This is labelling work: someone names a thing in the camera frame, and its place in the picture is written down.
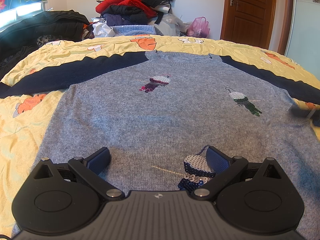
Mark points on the brown wooden door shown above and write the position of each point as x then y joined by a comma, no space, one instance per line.
261,23

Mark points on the grey navy knit sweater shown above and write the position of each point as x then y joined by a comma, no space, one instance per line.
157,114

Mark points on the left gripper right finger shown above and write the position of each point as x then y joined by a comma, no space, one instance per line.
254,197

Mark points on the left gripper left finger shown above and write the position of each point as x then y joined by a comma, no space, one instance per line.
57,199

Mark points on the light blue knit sweater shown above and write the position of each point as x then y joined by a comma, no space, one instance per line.
132,30

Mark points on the dark clothes pile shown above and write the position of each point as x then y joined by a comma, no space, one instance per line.
116,15

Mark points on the frosted glass wardrobe door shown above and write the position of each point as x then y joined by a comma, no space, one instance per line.
303,46

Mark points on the pink plastic bag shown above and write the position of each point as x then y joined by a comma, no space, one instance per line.
199,28

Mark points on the red garment on pile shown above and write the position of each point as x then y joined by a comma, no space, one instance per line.
150,13

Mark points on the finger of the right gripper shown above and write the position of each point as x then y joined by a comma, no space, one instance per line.
309,114

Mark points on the white plastic bag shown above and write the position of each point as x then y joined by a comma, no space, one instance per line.
101,29

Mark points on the yellow cartoon print quilt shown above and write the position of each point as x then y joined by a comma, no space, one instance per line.
24,118

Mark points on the black jacket pile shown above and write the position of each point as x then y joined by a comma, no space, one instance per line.
22,38

